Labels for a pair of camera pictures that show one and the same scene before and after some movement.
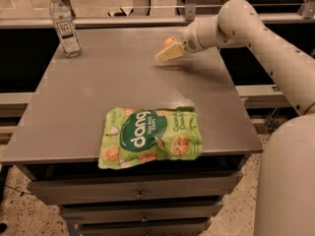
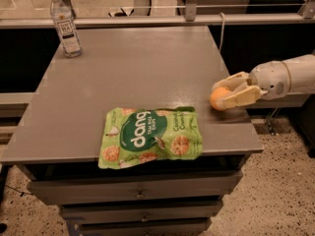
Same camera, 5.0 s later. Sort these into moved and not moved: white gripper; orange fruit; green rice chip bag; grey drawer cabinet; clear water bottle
Moved: white gripper; orange fruit
Not moved: grey drawer cabinet; green rice chip bag; clear water bottle
